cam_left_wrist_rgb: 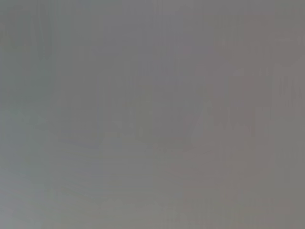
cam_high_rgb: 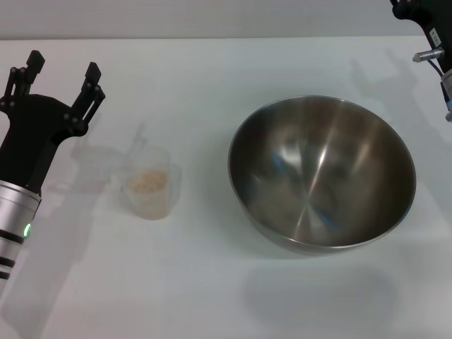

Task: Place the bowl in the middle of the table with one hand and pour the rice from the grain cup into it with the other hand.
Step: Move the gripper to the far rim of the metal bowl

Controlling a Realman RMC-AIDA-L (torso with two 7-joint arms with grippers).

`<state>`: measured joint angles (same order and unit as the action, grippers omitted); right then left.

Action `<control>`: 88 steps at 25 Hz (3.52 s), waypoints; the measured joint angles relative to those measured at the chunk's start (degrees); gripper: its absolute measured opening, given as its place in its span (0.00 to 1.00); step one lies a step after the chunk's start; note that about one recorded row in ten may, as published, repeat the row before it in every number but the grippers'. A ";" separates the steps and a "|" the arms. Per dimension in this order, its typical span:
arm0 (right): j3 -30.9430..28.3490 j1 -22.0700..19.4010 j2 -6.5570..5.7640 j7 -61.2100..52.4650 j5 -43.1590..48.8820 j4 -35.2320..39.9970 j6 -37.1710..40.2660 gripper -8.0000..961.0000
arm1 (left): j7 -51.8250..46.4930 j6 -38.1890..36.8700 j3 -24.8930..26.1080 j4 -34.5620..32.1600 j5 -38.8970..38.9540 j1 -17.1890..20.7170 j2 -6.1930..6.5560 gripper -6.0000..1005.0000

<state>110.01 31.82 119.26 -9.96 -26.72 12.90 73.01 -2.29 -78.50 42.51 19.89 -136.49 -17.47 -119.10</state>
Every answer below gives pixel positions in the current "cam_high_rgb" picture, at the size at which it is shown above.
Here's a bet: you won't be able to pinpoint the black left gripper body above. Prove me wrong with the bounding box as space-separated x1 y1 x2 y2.
0 93 88 198

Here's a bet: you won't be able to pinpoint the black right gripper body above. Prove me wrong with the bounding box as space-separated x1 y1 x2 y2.
390 0 452 73

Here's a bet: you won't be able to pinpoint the white rice grains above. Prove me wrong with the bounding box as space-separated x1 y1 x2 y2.
127 168 167 194

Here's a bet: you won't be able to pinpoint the clear plastic measuring cup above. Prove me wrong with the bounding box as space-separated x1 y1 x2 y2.
100 143 183 222

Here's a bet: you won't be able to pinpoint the stainless steel mixing bowl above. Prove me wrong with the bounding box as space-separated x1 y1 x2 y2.
227 95 417 257

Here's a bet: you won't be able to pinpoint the right gripper cable with plug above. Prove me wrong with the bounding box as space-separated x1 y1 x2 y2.
412 48 452 123

